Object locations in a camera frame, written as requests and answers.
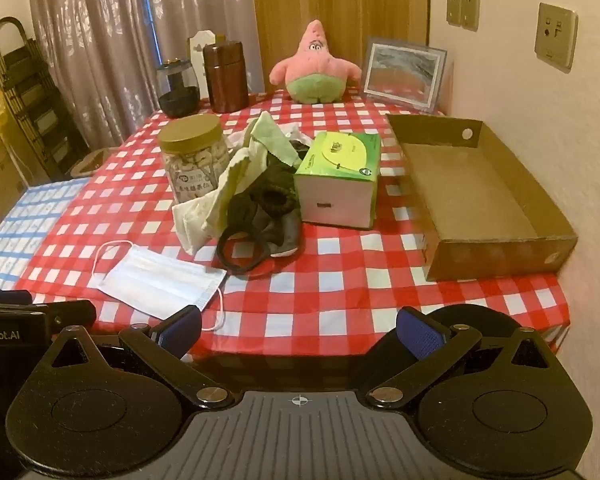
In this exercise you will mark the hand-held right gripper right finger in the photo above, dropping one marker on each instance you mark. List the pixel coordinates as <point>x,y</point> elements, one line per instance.
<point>421,332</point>

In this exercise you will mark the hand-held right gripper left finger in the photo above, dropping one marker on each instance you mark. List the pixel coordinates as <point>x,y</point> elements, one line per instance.
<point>181,331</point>

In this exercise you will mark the white face mask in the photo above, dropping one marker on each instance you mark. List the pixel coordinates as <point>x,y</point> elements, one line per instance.
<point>155,280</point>

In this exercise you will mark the white cloth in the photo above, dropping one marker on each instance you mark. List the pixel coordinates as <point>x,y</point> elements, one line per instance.
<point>205,210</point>

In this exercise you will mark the black cloth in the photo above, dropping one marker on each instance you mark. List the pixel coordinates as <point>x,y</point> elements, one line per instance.
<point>280,230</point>

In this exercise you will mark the brown cardboard box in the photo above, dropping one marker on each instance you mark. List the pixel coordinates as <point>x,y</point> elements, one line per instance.
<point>480,195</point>

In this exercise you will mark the black scrunchie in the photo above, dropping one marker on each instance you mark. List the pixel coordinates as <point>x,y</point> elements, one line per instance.
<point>279,201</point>

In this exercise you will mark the gold lid snack jar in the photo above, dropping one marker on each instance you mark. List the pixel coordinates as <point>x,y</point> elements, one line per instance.
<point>195,160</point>

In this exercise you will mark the green tissue box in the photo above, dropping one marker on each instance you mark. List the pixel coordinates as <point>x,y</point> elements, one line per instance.
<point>337,180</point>

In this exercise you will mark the black elastic headband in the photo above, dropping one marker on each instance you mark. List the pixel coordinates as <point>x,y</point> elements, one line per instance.
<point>225,260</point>

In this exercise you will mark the blue checkered cloth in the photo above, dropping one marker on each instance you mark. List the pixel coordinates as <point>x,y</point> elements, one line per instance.
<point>35,220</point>

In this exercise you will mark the tan wastebasket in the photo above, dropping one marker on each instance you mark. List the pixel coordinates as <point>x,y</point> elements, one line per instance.
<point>92,160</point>

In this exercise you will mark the black folding rack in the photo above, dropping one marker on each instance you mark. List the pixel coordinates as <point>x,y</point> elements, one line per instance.
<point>30,100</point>

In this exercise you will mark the dark glass jar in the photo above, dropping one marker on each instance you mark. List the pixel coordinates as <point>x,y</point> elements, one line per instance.
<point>177,95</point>

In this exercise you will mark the brown wooden canister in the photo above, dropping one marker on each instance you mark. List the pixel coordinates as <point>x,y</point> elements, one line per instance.
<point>225,77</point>

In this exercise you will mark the white wooden board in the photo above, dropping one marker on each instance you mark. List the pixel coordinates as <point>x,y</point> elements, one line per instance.
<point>197,47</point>

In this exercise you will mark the pink starfish plush toy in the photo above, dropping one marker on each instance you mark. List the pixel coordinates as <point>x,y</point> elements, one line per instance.
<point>312,67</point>

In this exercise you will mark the patterned curtain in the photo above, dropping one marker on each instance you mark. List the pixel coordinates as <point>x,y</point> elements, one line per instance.
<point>105,35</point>

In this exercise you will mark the wooden door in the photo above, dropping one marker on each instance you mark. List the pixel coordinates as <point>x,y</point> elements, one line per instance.
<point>340,0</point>

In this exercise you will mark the clear picture frame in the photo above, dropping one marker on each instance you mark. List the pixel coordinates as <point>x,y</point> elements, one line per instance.
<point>402,72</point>

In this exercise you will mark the large beige wall socket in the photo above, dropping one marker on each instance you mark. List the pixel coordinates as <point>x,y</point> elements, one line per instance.
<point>555,35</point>

